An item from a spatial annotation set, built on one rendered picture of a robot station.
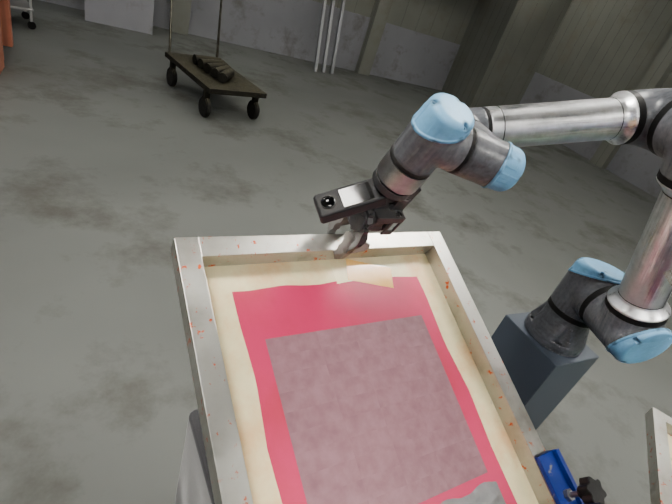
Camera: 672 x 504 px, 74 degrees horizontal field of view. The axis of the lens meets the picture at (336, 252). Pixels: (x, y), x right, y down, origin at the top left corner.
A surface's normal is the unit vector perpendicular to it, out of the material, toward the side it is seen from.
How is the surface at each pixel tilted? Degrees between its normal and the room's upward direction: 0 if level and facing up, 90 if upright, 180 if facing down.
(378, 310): 22
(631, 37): 90
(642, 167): 90
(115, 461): 0
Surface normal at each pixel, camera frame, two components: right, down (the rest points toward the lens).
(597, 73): -0.87, 0.01
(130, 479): 0.29, -0.80
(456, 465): 0.44, -0.52
